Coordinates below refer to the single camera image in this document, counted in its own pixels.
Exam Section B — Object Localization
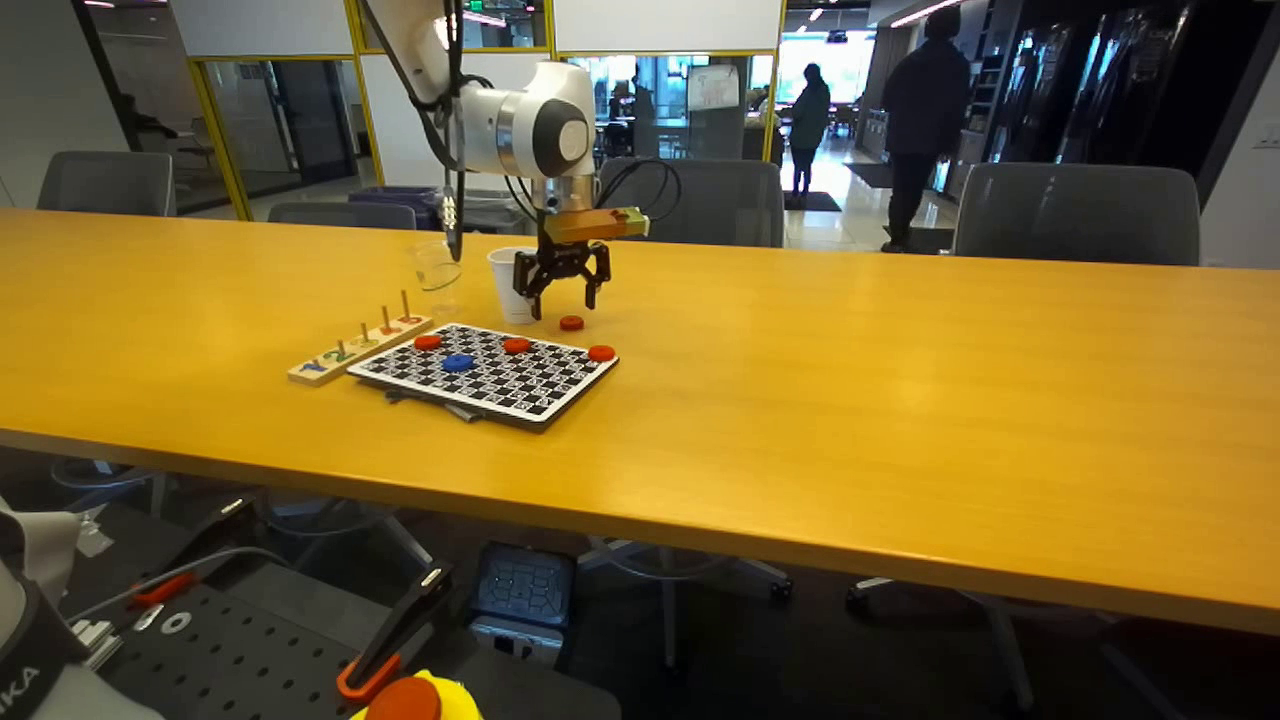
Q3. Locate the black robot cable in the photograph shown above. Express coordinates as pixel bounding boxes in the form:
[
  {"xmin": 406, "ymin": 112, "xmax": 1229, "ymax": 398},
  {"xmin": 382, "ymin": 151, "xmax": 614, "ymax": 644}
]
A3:
[{"xmin": 356, "ymin": 0, "xmax": 471, "ymax": 263}]

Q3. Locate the checkered calibration board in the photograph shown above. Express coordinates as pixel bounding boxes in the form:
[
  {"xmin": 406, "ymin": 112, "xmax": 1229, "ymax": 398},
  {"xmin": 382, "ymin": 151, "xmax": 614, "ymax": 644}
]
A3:
[{"xmin": 351, "ymin": 325, "xmax": 621, "ymax": 423}]

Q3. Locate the orange ring board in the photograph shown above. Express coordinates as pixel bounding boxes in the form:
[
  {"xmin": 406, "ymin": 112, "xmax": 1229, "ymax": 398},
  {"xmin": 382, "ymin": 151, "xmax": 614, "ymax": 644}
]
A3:
[
  {"xmin": 413, "ymin": 337, "xmax": 445, "ymax": 352},
  {"xmin": 503, "ymin": 337, "xmax": 533, "ymax": 356}
]

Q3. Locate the grey chair far left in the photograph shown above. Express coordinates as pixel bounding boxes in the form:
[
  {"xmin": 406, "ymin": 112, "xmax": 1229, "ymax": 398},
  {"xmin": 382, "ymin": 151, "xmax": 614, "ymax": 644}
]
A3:
[{"xmin": 38, "ymin": 151, "xmax": 178, "ymax": 217}]

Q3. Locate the white paper cup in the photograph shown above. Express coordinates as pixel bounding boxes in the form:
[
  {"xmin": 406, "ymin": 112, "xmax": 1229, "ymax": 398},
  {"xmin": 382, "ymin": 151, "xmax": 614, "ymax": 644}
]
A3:
[{"xmin": 488, "ymin": 247, "xmax": 533, "ymax": 330}]

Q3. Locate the wooden number peg board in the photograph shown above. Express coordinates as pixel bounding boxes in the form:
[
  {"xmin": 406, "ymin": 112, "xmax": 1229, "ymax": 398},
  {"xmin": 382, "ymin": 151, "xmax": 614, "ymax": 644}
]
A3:
[{"xmin": 288, "ymin": 300, "xmax": 429, "ymax": 384}]

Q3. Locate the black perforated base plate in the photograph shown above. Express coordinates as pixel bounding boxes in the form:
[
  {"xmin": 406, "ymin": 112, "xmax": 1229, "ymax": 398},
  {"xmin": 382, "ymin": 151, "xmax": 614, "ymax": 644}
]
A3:
[{"xmin": 79, "ymin": 567, "xmax": 391, "ymax": 720}]

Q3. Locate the wrist camera yellow mount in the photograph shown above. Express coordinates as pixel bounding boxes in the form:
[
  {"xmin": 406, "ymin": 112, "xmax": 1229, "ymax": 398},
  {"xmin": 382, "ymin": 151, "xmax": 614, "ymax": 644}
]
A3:
[{"xmin": 544, "ymin": 209, "xmax": 654, "ymax": 245}]

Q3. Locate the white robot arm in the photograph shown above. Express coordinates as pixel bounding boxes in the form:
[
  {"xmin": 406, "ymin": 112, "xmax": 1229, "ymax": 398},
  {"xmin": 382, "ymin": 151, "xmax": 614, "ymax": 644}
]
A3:
[{"xmin": 360, "ymin": 0, "xmax": 614, "ymax": 306}]

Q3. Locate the grey chair far right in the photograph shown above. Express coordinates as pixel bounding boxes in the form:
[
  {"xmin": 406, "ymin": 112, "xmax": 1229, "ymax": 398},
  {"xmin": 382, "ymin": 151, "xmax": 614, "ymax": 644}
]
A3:
[{"xmin": 952, "ymin": 163, "xmax": 1201, "ymax": 263}]

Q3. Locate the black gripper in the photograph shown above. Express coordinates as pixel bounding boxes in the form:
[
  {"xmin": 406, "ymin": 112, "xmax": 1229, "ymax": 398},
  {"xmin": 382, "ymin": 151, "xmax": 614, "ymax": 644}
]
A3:
[{"xmin": 517, "ymin": 240, "xmax": 614, "ymax": 319}]

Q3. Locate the grey chair centre back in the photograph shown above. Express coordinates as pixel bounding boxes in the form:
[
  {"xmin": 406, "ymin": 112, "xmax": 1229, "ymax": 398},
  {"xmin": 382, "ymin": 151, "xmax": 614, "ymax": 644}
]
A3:
[{"xmin": 595, "ymin": 156, "xmax": 784, "ymax": 247}]

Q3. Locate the yellow emergency stop button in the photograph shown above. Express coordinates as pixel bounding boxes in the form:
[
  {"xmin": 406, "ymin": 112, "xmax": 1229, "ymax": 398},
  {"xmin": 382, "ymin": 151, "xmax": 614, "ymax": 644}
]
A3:
[{"xmin": 351, "ymin": 673, "xmax": 486, "ymax": 720}]

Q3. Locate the clear plastic cup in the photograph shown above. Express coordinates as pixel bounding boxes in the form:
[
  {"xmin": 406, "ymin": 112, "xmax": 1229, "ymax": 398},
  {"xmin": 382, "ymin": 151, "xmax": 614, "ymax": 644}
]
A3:
[{"xmin": 413, "ymin": 240, "xmax": 462, "ymax": 309}]

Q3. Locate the grey chair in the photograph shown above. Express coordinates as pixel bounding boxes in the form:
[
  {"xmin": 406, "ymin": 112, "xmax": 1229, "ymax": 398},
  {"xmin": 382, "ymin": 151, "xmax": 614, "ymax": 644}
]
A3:
[
  {"xmin": 952, "ymin": 163, "xmax": 1201, "ymax": 263},
  {"xmin": 595, "ymin": 156, "xmax": 784, "ymax": 247},
  {"xmin": 38, "ymin": 151, "xmax": 178, "ymax": 217}
]

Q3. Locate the orange handled tool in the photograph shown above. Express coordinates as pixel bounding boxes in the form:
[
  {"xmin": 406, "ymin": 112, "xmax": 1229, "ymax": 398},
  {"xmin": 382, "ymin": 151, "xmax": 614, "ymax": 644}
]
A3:
[{"xmin": 336, "ymin": 567, "xmax": 448, "ymax": 707}]

